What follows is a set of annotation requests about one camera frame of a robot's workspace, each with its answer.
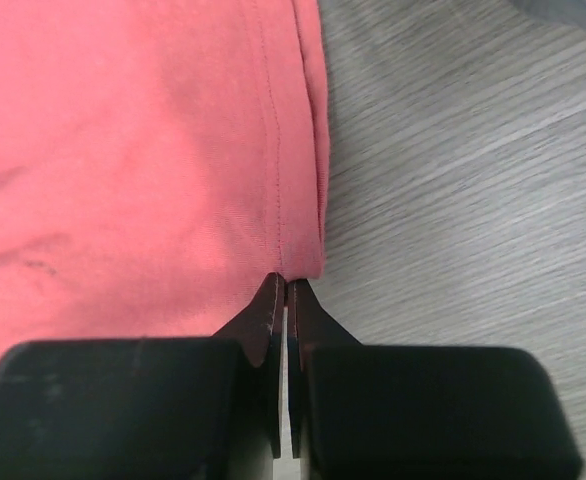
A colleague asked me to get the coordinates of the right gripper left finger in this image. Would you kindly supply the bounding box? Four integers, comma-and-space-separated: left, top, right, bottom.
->
0, 273, 286, 479

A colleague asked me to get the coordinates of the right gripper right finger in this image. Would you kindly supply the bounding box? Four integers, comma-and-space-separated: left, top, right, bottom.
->
286, 280, 584, 479

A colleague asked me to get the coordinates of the salmon pink t shirt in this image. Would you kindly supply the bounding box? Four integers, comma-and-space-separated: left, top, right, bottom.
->
0, 1, 330, 356

